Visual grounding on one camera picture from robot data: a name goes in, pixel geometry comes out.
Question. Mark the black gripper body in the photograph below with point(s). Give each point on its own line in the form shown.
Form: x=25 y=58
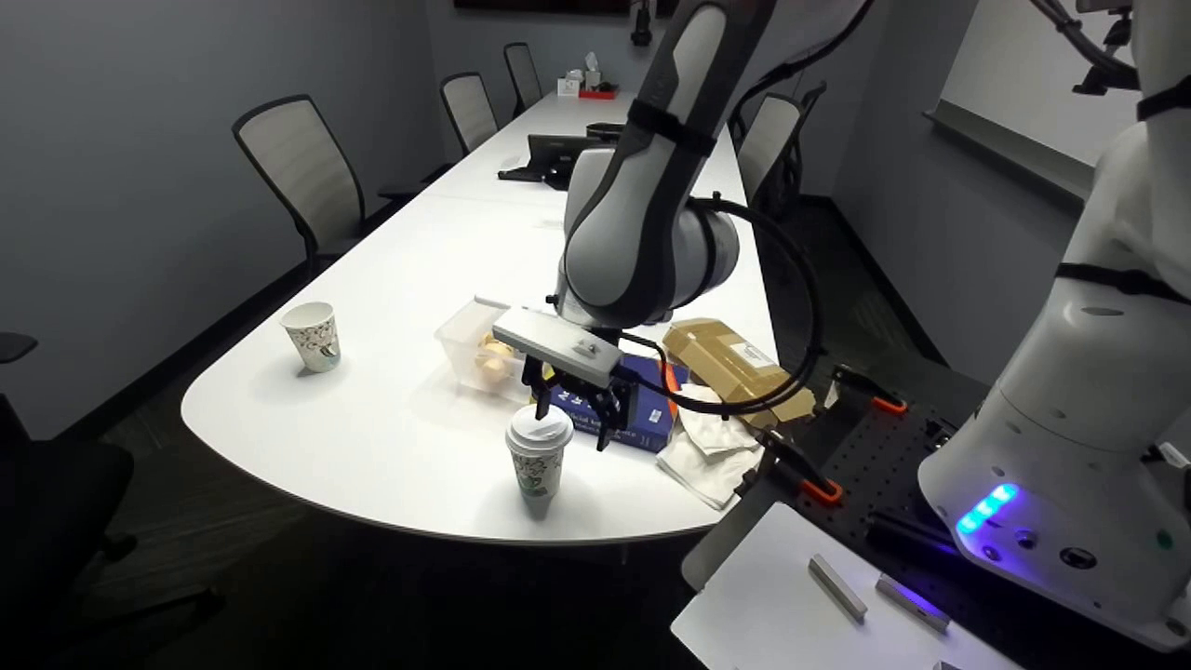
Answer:
x=582 y=389

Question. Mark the white plastic cup lid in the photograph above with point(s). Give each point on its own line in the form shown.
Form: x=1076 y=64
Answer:
x=539 y=429

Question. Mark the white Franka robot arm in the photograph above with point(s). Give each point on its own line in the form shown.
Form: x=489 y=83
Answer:
x=647 y=235

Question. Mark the printed paper coffee cup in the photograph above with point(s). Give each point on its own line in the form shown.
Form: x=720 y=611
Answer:
x=539 y=482

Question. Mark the small printed paper cup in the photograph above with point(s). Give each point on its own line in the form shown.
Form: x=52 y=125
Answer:
x=314 y=335

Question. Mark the blue book with yellow stripe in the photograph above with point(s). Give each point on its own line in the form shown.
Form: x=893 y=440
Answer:
x=650 y=419

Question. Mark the yellow round fruit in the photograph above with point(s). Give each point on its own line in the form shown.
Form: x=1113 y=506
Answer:
x=498 y=362

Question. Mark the clear plastic container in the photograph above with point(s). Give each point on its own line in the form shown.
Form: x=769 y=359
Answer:
x=470 y=340

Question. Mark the crumpled white tissue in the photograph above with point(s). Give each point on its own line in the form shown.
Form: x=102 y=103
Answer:
x=709 y=450

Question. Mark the black clamp orange tip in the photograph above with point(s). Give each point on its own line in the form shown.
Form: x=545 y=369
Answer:
x=800 y=471
x=872 y=393

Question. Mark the black conference device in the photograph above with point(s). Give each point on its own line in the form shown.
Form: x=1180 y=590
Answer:
x=554 y=156

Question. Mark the white board sheet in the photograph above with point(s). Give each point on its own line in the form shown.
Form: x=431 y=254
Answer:
x=794 y=619

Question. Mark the grey marker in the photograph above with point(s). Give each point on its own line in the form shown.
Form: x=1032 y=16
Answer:
x=915 y=603
x=838 y=590

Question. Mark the red flat object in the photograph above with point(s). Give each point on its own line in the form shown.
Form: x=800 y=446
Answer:
x=599 y=90

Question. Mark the white tissue box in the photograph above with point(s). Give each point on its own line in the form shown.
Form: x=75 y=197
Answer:
x=567 y=83

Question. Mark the black padded office chair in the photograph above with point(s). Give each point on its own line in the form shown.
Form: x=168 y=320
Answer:
x=59 y=506

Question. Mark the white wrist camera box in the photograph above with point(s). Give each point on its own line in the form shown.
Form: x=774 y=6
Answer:
x=559 y=344

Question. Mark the wall whiteboard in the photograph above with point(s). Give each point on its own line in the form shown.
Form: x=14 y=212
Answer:
x=1029 y=74

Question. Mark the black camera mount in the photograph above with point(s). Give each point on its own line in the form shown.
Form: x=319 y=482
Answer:
x=1093 y=41

